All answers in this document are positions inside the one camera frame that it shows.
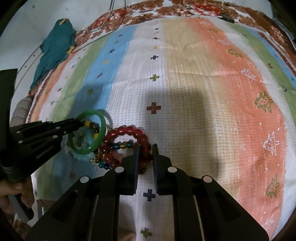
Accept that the black cable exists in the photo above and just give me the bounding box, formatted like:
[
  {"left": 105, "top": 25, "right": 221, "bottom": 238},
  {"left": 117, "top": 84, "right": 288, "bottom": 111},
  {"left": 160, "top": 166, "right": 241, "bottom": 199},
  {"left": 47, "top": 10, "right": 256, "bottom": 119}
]
[{"left": 70, "top": 0, "right": 128, "bottom": 54}]

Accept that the grey striped pillow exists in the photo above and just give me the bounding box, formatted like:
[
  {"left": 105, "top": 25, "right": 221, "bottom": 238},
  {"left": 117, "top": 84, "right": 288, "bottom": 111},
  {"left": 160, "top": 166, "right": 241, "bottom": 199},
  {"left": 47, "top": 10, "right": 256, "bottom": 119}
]
[{"left": 10, "top": 96, "right": 33, "bottom": 126}]

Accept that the yellow and black bead bracelet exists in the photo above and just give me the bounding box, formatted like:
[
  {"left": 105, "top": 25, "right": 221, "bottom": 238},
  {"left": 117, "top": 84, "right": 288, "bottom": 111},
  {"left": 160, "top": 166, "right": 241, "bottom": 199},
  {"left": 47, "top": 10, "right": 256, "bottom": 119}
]
[{"left": 83, "top": 120, "right": 102, "bottom": 141}]

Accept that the light blue bead bracelet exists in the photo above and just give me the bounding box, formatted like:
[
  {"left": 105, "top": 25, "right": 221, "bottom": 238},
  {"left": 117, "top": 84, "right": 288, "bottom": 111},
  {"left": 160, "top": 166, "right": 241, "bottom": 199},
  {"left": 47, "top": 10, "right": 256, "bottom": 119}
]
[{"left": 69, "top": 128, "right": 100, "bottom": 162}]

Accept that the multicolour glass bead bracelet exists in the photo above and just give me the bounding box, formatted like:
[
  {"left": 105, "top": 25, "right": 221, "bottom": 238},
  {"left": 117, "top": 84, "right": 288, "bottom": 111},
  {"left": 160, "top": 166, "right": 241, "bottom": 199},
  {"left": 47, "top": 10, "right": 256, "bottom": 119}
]
[{"left": 92, "top": 138, "right": 137, "bottom": 170}]

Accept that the green jade bangle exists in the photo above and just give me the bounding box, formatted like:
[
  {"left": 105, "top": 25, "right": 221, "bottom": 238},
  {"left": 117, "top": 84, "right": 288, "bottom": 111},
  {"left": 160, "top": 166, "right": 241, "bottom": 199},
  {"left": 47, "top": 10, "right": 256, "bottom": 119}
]
[{"left": 68, "top": 109, "right": 107, "bottom": 155}]

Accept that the white flower bead bracelet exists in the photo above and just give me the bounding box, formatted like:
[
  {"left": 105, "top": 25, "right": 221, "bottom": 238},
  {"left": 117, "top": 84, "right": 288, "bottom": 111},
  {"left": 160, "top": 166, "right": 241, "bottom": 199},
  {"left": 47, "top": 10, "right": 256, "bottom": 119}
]
[{"left": 64, "top": 131, "right": 90, "bottom": 155}]

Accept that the teal cloth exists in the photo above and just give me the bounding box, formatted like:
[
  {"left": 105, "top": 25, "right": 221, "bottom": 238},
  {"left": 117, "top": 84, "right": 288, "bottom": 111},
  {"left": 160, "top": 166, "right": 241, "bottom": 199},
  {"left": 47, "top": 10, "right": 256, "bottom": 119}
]
[{"left": 30, "top": 18, "right": 76, "bottom": 91}]

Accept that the brown floral blanket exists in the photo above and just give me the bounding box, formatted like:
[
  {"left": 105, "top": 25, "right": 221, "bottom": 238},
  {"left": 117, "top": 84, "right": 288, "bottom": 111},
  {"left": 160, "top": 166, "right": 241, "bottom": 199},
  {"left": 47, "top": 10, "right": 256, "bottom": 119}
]
[{"left": 28, "top": 0, "right": 296, "bottom": 98}]

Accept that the striped colourful bed sheet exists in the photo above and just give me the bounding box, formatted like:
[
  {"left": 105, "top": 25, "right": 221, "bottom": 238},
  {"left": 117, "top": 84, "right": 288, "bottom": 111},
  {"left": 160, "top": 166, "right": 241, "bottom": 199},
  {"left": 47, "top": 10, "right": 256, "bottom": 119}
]
[{"left": 28, "top": 17, "right": 295, "bottom": 238}]

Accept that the person's left hand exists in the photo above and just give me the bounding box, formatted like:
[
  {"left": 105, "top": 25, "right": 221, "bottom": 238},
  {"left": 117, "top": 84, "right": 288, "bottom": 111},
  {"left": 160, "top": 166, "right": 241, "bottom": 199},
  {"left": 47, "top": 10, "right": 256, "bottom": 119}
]
[{"left": 0, "top": 177, "right": 35, "bottom": 214}]

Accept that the small black charger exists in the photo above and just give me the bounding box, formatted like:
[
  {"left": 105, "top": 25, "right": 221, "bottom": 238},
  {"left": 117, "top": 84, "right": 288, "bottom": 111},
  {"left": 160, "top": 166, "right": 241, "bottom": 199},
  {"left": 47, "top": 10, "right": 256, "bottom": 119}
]
[{"left": 219, "top": 15, "right": 235, "bottom": 23}]

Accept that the red bead bracelet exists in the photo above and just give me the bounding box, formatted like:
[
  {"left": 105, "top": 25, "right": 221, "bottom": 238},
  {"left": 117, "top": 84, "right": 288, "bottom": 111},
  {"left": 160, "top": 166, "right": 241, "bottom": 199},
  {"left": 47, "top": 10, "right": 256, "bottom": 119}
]
[{"left": 99, "top": 124, "right": 153, "bottom": 175}]

